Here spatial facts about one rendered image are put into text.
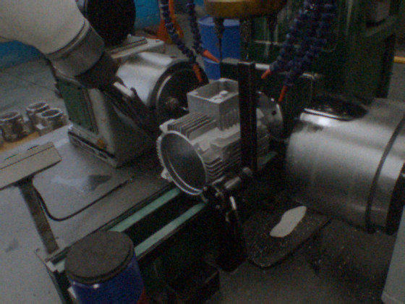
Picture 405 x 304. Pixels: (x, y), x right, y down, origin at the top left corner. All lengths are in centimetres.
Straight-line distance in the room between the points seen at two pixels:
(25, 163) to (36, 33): 34
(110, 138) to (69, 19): 66
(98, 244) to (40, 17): 36
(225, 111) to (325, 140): 23
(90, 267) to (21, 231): 81
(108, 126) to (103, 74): 54
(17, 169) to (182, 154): 37
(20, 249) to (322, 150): 78
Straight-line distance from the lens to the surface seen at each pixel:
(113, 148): 123
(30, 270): 100
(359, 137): 66
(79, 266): 34
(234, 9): 78
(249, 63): 65
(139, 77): 103
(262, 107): 98
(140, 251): 76
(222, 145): 74
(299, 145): 69
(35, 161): 87
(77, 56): 63
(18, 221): 117
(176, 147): 89
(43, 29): 61
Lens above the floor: 144
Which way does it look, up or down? 31 degrees down
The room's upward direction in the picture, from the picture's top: 6 degrees counter-clockwise
